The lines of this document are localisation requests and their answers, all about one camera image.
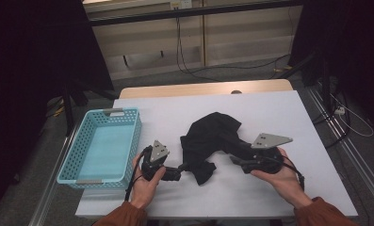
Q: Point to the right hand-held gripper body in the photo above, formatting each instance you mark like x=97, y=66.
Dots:
x=269, y=141

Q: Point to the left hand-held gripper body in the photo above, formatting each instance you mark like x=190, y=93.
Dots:
x=159, y=150

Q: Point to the black sleeveless vest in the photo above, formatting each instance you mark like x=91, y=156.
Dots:
x=209, y=138

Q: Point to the light blue plastic basket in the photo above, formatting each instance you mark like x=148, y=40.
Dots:
x=106, y=150

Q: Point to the person's left hand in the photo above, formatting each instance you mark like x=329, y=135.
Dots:
x=145, y=191

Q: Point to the person's right hand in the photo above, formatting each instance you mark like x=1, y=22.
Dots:
x=282, y=183

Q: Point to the white table cover board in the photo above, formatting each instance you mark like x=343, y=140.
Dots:
x=206, y=201

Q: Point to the round table grommet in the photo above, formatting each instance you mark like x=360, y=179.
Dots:
x=236, y=92

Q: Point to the white power strip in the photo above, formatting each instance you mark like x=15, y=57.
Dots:
x=339, y=110

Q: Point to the black stand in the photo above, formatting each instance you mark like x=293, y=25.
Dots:
x=326, y=81
x=69, y=116

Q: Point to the beige cabinet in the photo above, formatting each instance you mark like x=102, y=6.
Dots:
x=244, y=40

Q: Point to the black curtain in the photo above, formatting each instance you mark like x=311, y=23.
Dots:
x=357, y=47
x=24, y=78

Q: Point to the black metal bar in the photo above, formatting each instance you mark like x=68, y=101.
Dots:
x=191, y=12

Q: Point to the white wall socket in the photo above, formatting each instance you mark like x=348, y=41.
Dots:
x=181, y=3

